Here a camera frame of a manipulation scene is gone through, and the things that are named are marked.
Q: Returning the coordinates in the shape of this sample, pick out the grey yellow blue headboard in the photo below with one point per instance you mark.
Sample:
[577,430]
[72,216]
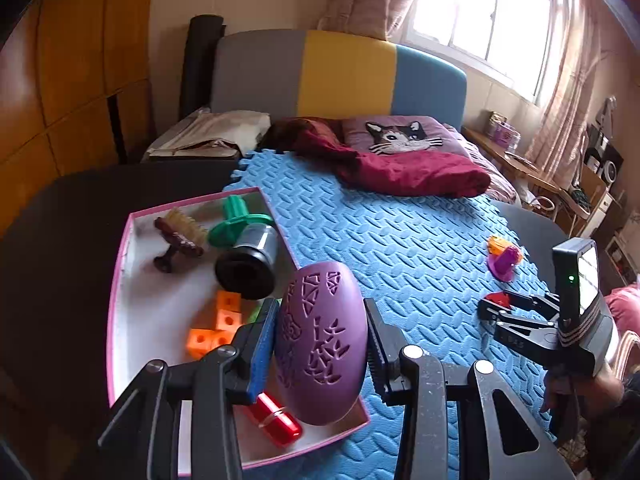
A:
[345,75]

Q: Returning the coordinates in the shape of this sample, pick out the orange linked cubes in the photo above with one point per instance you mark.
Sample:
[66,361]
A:
[222,320]

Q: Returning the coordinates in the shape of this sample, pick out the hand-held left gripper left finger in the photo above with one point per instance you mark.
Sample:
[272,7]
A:
[260,350]

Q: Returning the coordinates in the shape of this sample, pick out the white and black speaker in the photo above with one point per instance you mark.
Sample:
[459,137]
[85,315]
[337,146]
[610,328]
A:
[605,160]

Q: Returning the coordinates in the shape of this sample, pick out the maroon blanket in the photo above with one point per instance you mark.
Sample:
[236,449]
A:
[415,172]

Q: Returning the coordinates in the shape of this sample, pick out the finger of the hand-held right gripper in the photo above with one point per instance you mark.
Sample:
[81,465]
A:
[525,335]
[530,306]

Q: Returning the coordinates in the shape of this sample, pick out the purple egg-shaped shell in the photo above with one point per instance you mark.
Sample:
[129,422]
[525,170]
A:
[320,345]

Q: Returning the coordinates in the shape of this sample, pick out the black rolled mat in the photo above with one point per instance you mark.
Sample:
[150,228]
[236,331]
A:
[200,65]

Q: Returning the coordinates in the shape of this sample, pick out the pink striped bedding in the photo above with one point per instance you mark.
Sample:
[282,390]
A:
[492,175]

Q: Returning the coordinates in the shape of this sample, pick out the dark reddish-brown cloth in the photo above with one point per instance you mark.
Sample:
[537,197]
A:
[295,132]

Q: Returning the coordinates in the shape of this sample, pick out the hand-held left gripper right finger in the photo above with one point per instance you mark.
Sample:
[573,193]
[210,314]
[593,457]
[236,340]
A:
[377,355]

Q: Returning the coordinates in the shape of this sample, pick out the brown bristle brush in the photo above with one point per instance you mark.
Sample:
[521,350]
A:
[180,232]

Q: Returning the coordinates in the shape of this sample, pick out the magenta bumpy toy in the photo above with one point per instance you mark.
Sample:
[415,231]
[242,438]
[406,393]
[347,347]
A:
[506,265]

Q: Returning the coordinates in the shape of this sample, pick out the wooden wardrobe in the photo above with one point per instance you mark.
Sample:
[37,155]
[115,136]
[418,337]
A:
[65,75]

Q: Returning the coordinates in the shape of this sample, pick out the person's right hand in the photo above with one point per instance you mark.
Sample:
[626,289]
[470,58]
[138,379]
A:
[602,392]

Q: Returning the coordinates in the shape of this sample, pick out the pink cat print pillow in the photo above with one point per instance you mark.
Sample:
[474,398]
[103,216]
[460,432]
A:
[400,135]

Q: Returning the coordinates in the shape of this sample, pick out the black and silver cylinder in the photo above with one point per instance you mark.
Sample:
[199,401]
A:
[250,265]

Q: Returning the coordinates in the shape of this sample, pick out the wooden desk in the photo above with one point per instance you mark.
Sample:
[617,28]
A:
[505,160]

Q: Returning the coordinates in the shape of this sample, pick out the purple storage box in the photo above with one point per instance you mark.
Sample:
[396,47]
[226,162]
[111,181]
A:
[500,131]

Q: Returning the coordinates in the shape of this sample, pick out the green plastic stamp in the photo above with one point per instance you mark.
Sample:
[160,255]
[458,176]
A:
[235,220]

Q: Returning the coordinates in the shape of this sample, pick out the pink shallow box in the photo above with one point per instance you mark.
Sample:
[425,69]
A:
[160,300]

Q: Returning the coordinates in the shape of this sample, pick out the beige chair frame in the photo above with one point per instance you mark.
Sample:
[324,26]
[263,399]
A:
[627,352]

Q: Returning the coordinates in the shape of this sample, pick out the red plastic piece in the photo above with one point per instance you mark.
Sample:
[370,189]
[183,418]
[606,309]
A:
[497,300]

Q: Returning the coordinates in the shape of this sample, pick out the white crumpled bag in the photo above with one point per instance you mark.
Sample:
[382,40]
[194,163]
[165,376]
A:
[215,132]

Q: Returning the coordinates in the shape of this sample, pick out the pink cushion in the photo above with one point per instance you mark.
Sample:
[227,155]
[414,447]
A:
[625,307]

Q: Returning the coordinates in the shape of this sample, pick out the orange plastic piece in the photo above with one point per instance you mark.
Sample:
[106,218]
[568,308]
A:
[498,244]

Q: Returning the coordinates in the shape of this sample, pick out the red lipstick tube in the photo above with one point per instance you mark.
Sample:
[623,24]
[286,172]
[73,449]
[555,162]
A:
[275,417]

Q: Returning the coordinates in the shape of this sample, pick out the window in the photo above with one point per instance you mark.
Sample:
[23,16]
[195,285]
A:
[480,15]

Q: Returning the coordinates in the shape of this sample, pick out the blue foam puzzle mat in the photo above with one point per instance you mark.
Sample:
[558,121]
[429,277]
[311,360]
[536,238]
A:
[400,240]

